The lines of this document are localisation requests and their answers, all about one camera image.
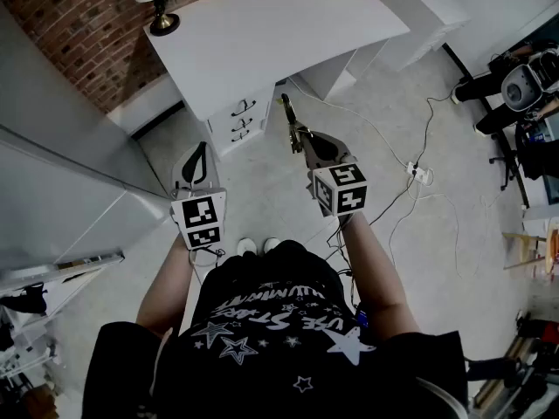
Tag black floor cable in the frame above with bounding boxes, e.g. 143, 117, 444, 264
369, 96, 455, 227

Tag person's right forearm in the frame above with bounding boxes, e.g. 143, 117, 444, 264
338, 209, 423, 340

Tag black office chair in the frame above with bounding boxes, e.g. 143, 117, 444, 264
487, 119, 559, 205

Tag looped white floor cable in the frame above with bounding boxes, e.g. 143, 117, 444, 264
387, 180, 497, 279

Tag person's left forearm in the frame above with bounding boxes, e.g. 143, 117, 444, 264
135, 232, 206, 336

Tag white shelf rack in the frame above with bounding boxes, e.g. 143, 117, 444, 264
0, 251, 128, 419

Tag person's black printed t-shirt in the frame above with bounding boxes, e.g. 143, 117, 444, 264
82, 239, 471, 419

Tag large white cabinet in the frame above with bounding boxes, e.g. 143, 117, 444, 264
0, 1, 172, 272

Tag red and black equipment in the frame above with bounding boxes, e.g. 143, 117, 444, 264
470, 307, 559, 415

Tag black bag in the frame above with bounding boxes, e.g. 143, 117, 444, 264
0, 282, 49, 316

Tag grey round device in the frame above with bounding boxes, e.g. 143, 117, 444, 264
500, 52, 552, 113

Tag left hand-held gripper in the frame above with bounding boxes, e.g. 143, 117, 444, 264
169, 141, 229, 251

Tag white power strip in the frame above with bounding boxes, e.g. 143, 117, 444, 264
404, 161, 434, 186

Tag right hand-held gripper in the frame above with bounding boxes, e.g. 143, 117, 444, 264
304, 129, 369, 219

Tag black gripper cable bundle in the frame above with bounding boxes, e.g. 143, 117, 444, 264
324, 215, 364, 309

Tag wooden stool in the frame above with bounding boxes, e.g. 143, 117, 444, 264
500, 217, 559, 279

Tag white desk with drawers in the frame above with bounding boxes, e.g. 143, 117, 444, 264
142, 0, 412, 160

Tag white panel cabinet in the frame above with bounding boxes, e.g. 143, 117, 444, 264
372, 0, 473, 72

